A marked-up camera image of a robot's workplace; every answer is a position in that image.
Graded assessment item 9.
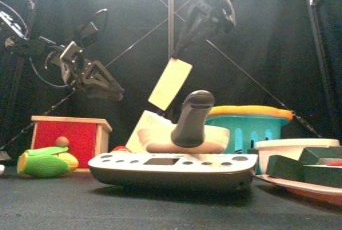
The small brown wooden knob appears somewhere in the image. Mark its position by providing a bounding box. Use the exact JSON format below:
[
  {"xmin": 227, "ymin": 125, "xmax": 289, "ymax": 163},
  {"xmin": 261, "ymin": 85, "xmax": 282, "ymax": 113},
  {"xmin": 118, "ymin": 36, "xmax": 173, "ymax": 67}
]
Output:
[{"xmin": 55, "ymin": 135, "xmax": 71, "ymax": 148}]

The white plastic container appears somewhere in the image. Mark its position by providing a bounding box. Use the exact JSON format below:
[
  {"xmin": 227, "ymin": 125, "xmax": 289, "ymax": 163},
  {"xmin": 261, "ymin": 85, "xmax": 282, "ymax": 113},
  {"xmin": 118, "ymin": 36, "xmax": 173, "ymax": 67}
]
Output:
[{"xmin": 254, "ymin": 137, "xmax": 342, "ymax": 176}]

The dark grey pestle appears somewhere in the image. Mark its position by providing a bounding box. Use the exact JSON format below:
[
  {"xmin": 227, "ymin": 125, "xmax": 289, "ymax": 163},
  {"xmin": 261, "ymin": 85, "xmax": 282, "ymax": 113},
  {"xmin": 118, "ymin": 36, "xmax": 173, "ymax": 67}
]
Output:
[{"xmin": 170, "ymin": 89, "xmax": 217, "ymax": 149}]

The grey white kitchen scale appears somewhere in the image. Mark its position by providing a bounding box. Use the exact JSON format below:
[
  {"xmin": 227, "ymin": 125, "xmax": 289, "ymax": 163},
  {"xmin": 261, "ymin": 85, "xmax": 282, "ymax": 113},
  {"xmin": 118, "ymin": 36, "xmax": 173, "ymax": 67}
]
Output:
[{"xmin": 87, "ymin": 152, "xmax": 261, "ymax": 193}]

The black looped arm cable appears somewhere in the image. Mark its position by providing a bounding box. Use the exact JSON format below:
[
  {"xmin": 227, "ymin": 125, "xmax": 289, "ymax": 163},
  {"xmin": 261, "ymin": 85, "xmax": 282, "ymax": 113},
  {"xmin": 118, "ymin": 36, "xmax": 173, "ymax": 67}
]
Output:
[{"xmin": 27, "ymin": 52, "xmax": 70, "ymax": 89}]

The vertical metal frame pole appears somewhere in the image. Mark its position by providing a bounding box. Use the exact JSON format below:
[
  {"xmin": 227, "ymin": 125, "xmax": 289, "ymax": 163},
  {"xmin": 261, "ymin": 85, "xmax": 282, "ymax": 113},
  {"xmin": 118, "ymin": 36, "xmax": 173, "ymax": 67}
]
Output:
[{"xmin": 166, "ymin": 0, "xmax": 177, "ymax": 60}]

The cream wooden toy cleaver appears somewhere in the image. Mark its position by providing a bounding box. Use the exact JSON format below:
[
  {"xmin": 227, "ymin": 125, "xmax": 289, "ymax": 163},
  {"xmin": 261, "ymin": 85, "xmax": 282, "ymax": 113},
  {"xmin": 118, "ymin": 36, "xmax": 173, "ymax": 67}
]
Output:
[{"xmin": 147, "ymin": 51, "xmax": 194, "ymax": 112}]

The red wooden box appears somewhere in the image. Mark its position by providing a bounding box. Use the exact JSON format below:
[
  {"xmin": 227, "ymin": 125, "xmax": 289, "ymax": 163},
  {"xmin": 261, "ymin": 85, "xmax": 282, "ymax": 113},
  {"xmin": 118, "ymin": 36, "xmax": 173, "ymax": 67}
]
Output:
[{"xmin": 30, "ymin": 115, "xmax": 114, "ymax": 172}]

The yellow toy bread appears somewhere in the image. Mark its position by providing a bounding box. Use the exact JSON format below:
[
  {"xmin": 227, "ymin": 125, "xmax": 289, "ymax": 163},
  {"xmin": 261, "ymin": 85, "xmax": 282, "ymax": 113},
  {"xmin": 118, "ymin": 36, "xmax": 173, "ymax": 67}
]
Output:
[{"xmin": 207, "ymin": 104, "xmax": 296, "ymax": 122}]

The teal plastic basket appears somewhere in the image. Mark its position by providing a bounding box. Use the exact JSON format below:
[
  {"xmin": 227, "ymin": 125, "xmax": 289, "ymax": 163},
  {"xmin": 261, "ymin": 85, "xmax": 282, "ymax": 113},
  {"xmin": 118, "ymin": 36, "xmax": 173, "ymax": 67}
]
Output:
[{"xmin": 205, "ymin": 113, "xmax": 288, "ymax": 176}]

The slanted metal frame pole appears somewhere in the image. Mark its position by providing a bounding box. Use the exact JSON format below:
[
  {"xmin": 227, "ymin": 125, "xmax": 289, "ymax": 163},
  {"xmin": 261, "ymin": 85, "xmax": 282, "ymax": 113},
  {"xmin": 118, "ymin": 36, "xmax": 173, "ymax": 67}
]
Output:
[{"xmin": 300, "ymin": 0, "xmax": 338, "ymax": 135}]

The white mortar bowl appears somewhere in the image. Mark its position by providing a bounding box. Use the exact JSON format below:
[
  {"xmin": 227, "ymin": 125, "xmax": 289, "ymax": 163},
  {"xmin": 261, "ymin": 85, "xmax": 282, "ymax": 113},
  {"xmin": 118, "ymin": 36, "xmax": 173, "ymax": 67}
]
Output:
[{"xmin": 137, "ymin": 124, "xmax": 231, "ymax": 155}]

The dark green wooden block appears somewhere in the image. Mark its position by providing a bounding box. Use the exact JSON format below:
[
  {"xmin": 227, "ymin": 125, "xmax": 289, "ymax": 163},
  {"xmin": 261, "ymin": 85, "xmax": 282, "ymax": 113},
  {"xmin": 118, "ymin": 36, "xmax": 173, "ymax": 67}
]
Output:
[
  {"xmin": 266, "ymin": 154, "xmax": 342, "ymax": 189},
  {"xmin": 298, "ymin": 145, "xmax": 342, "ymax": 166}
]

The small red toy food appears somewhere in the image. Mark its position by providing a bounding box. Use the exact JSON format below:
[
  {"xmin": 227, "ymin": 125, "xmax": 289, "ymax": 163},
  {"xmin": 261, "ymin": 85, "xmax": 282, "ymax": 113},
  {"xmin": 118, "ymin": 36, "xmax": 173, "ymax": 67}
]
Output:
[{"xmin": 111, "ymin": 144, "xmax": 133, "ymax": 154}]

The green yellow toy corn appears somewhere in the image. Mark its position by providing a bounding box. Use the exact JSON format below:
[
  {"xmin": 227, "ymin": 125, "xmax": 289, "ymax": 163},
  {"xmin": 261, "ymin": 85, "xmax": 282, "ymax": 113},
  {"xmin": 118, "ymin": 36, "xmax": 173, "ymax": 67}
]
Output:
[{"xmin": 16, "ymin": 145, "xmax": 80, "ymax": 179}]

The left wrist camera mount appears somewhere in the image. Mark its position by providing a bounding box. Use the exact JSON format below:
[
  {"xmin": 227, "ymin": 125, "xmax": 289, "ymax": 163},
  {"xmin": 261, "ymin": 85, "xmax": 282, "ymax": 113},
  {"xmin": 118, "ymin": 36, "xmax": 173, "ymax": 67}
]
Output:
[{"xmin": 74, "ymin": 8, "xmax": 110, "ymax": 49}]

